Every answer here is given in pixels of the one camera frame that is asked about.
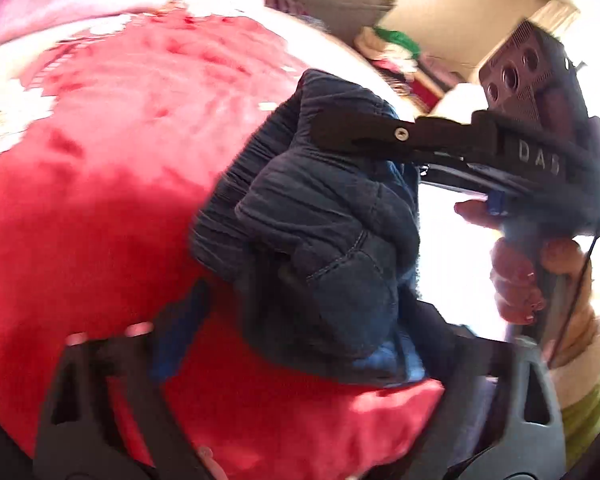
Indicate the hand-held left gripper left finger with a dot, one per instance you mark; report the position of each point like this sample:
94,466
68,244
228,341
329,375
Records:
175,340

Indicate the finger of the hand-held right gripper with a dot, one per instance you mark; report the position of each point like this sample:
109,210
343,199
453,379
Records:
360,130

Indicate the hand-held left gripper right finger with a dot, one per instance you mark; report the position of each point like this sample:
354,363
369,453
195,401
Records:
480,360

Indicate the blue denim pants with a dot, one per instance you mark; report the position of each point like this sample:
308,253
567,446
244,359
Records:
330,240

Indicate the person's right forearm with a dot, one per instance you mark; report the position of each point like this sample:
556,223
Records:
582,360

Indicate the person's right hand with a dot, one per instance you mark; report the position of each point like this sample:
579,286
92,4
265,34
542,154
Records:
517,280

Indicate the person's left hand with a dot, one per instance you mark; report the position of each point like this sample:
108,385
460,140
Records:
207,457

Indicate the stack of folded clothes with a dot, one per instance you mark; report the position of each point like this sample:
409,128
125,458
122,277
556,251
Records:
395,55

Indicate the red floral blanket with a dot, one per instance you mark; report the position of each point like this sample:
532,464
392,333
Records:
105,185

